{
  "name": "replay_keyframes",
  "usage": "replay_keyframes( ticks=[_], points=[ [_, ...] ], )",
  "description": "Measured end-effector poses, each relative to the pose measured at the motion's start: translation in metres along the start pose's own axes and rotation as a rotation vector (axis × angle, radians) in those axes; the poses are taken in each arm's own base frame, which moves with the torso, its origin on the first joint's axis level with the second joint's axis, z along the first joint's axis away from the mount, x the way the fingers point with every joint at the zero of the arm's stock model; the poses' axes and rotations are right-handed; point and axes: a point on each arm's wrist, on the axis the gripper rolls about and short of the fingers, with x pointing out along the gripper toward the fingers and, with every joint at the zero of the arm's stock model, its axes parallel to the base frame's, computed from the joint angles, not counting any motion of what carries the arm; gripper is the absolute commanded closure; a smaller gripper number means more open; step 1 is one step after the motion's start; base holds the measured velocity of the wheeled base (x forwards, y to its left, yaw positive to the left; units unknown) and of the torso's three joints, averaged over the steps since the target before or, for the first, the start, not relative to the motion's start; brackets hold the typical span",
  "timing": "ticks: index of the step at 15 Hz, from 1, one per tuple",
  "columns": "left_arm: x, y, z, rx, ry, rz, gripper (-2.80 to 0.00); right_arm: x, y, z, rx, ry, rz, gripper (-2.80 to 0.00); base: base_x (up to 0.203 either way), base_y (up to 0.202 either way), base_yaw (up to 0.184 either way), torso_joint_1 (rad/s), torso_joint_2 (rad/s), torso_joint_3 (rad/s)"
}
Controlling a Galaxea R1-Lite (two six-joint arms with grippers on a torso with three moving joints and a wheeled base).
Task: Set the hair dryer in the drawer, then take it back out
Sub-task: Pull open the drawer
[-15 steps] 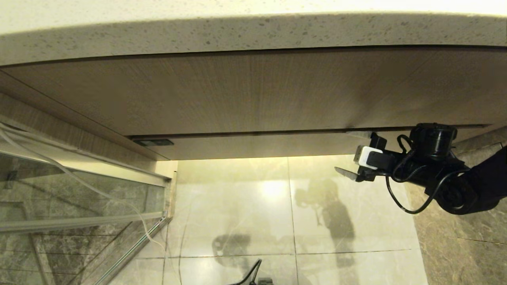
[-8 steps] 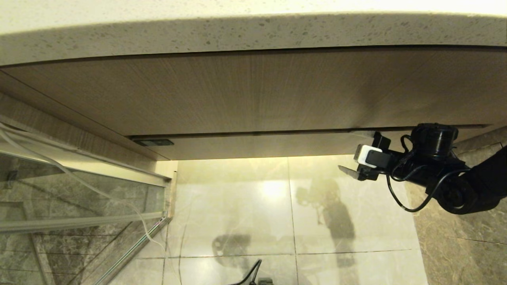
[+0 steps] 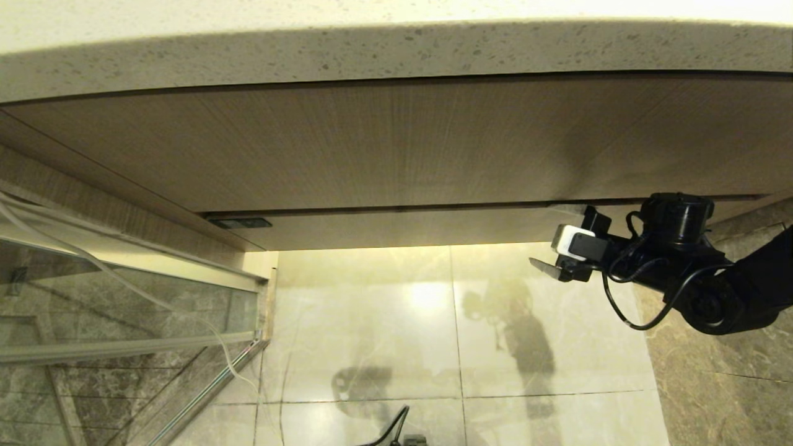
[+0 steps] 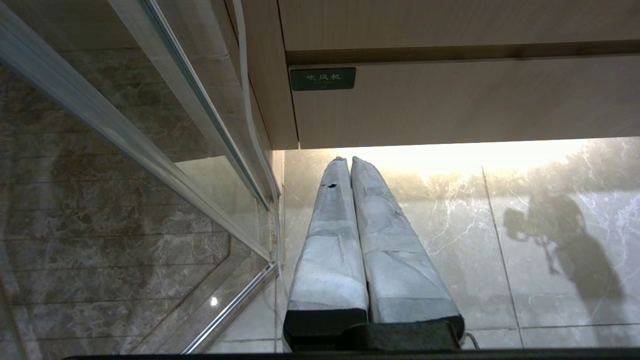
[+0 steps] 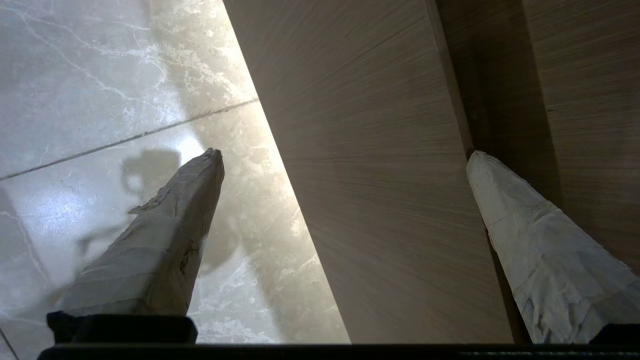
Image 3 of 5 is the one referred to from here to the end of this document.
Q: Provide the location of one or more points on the wooden cabinet side panel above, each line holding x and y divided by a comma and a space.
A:
62, 178

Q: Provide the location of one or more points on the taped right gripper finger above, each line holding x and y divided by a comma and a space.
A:
567, 212
546, 267

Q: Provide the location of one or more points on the wooden vanity drawer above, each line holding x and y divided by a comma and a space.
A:
433, 228

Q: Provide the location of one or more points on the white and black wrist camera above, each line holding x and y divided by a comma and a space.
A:
576, 243

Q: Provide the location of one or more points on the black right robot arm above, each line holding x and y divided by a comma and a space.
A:
731, 291

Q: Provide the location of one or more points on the fixed wooden cabinet front panel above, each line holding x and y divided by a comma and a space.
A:
396, 142

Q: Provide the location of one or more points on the glass shower partition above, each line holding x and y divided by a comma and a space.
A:
124, 297

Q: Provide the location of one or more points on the speckled stone countertop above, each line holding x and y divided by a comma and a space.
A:
396, 49

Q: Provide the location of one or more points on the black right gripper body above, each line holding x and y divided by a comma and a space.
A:
596, 220

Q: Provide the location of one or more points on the dark green label plate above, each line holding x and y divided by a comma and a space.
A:
240, 223

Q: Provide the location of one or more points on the chrome floor rail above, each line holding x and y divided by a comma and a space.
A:
210, 390

